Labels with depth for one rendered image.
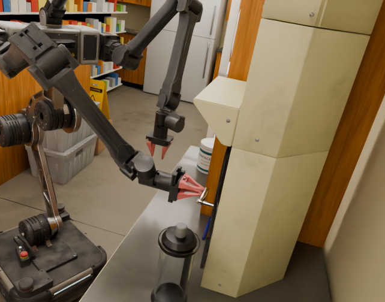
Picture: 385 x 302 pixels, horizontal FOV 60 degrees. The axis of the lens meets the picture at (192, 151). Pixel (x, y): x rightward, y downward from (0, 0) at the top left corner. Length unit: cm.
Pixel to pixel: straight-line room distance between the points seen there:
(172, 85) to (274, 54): 63
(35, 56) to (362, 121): 98
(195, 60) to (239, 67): 472
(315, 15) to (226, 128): 31
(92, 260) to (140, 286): 111
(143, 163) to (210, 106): 29
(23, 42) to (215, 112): 51
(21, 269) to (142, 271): 115
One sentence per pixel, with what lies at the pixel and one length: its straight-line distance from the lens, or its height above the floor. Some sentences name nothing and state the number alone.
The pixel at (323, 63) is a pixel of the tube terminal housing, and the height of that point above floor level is 164.
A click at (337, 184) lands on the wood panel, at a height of 121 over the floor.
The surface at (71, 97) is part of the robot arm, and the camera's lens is 96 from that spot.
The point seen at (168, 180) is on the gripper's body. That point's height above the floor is 122.
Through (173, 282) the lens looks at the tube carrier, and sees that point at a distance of 93.
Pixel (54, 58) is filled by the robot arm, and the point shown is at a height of 153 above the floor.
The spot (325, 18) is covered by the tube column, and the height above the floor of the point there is 173.
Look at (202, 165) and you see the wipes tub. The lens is 167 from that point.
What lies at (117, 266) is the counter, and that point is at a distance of 113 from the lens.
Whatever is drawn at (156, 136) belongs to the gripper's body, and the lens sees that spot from 136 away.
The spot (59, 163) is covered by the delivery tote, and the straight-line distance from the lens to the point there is 318.
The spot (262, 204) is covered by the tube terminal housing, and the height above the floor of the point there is 128.
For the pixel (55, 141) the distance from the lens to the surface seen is 311.
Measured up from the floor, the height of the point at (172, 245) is 117.
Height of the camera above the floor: 173
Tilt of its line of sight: 25 degrees down
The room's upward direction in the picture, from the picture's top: 10 degrees clockwise
